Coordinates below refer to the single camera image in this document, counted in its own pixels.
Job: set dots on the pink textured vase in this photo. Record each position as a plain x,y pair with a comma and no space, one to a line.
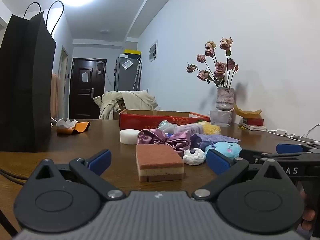
225,98

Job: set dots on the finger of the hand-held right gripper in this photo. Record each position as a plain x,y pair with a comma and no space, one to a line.
252,154
290,148

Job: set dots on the red flat box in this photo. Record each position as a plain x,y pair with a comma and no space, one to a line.
253,121

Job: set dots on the yellow and black box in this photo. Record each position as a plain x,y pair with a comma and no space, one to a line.
132,51

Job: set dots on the clear plastic cup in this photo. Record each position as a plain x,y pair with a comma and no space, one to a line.
220,117

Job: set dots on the pink layered sponge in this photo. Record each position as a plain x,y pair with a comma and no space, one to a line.
160,162

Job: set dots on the white round sponge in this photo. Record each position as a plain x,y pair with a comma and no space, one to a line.
128,137

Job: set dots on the white paper notice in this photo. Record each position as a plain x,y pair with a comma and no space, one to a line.
84,77

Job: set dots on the red cardboard box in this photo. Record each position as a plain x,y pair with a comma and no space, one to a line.
140,121

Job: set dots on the white flat box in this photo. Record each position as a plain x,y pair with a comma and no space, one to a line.
123,55

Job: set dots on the white folded umbrella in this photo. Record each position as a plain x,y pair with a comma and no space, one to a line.
137,72

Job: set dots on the grey refrigerator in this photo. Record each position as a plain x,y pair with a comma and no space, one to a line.
125,80

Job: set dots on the person's right hand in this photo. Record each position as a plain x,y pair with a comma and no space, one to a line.
308,215

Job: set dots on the white flat carton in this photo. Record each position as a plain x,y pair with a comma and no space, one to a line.
255,128

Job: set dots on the yellow dried petals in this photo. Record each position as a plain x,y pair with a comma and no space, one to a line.
241,127

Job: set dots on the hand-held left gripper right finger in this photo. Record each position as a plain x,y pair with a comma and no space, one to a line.
217,161

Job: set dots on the white plastic bag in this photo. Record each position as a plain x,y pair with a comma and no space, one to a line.
193,157

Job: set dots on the lilac towel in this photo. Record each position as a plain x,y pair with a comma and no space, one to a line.
187,129

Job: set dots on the yellow paper liners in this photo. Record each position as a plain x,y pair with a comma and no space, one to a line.
247,113

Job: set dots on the purple satin scrunchie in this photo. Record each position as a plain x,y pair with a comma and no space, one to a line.
155,137

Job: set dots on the white crumpled glove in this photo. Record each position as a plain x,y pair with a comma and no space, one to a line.
66,123

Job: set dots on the dried pink roses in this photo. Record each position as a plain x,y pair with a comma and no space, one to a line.
220,67

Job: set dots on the clear bag fridge note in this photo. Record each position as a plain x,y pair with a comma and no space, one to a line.
127,64

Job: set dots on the white charger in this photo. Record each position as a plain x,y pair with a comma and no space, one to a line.
281,131

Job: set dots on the black paper shopping bag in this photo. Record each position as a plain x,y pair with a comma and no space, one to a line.
25,80

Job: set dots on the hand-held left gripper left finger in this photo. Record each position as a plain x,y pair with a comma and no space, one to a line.
101,158

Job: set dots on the beige coat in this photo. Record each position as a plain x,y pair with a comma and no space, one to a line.
135,100

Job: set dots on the small ceiling lamp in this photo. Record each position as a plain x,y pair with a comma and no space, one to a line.
105,31

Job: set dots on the pale interior door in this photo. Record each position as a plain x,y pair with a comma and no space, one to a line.
63,85

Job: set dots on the purple knitted pouch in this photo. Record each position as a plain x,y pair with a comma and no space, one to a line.
212,138

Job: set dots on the clear plastic bag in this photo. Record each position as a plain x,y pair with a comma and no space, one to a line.
166,126

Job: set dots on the light blue plush toy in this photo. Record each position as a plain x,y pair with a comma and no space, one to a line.
225,148

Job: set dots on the yellow fluffy sponge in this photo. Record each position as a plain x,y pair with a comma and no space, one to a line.
211,128

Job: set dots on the dark brown entrance door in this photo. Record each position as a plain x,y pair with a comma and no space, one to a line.
87,95

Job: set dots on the orange leather cloth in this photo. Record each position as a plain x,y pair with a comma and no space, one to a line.
80,127

